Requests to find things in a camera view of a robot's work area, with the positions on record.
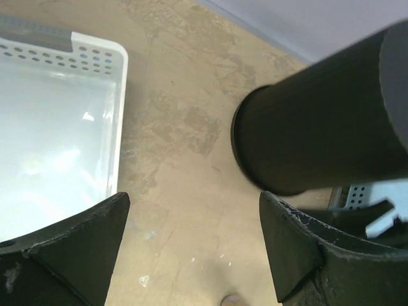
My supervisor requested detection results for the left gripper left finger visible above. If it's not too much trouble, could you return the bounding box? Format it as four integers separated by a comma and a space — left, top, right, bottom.
1, 192, 130, 305

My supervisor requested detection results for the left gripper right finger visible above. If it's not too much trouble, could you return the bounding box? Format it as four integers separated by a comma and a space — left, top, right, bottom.
259, 191, 407, 305

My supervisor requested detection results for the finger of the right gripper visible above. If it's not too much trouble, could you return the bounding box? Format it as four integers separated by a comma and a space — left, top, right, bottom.
300, 200, 407, 249

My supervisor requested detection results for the blue perforated plastic basket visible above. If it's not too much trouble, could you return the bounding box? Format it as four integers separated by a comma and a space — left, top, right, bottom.
329, 178, 407, 238

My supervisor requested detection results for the large black plastic bucket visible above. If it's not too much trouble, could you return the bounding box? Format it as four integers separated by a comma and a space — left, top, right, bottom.
231, 20, 407, 196

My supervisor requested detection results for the white perforated plastic basket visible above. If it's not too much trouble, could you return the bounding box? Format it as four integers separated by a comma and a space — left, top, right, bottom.
1, 16, 128, 241

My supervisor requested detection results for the pink capped small bottle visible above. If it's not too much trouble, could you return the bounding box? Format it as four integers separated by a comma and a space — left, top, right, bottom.
220, 294, 249, 306

